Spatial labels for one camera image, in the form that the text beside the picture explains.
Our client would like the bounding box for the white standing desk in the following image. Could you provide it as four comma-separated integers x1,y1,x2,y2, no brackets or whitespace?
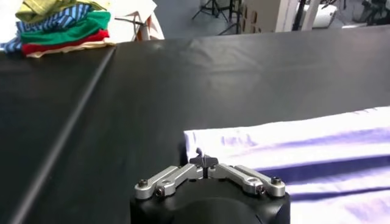
300,0,321,31

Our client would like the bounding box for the lavender t-shirt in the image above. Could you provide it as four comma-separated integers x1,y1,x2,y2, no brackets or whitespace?
183,105,390,224

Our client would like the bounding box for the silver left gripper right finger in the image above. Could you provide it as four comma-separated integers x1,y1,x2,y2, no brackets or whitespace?
204,153,286,198

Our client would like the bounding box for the black tripod stand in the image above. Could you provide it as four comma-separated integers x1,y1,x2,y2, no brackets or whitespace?
191,0,241,36

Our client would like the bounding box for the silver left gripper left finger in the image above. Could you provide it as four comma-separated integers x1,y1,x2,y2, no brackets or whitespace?
133,153,205,200

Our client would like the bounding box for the green garment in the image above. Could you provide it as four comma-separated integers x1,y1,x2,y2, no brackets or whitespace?
19,10,112,46

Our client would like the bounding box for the beige garment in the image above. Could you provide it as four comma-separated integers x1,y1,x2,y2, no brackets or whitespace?
26,41,116,58

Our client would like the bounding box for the large black table cover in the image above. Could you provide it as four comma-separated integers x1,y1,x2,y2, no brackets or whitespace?
12,24,390,224

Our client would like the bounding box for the white cloth heap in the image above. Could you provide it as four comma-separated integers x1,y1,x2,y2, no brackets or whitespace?
0,0,22,43

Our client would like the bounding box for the tall white cardboard box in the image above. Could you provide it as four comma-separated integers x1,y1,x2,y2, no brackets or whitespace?
240,0,298,33

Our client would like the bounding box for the blue striped garment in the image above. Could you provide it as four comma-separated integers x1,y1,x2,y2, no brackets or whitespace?
0,3,94,54

